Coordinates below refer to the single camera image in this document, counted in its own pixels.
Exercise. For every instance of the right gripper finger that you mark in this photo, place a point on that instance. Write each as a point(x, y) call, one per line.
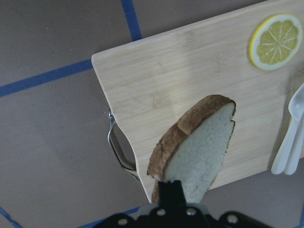
point(171, 193)

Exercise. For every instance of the lemon slice toy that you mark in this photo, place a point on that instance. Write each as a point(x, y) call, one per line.
point(275, 42)

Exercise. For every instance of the white bread slice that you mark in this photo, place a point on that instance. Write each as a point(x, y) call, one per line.
point(193, 149)

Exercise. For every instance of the white plastic spoon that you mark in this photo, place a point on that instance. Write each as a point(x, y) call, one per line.
point(296, 110)

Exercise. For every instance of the white plastic fork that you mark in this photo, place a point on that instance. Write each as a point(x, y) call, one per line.
point(296, 149)

